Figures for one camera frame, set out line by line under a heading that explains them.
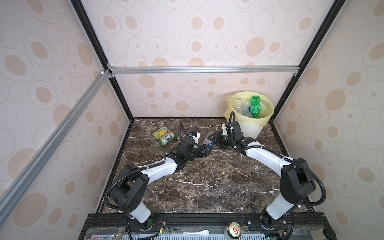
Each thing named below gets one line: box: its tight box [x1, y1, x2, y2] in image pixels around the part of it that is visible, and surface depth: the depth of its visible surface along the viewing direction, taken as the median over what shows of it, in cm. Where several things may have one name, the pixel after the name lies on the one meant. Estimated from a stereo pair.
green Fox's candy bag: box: [152, 126, 178, 147], surface depth 108 cm
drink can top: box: [227, 221, 242, 239], surface depth 64 cm
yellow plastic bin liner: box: [223, 91, 275, 127], surface depth 94 cm
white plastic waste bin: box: [237, 121, 264, 139], surface depth 89 cm
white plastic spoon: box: [183, 230, 210, 236], surface depth 72 cm
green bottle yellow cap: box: [250, 95, 261, 119], surface depth 94 cm
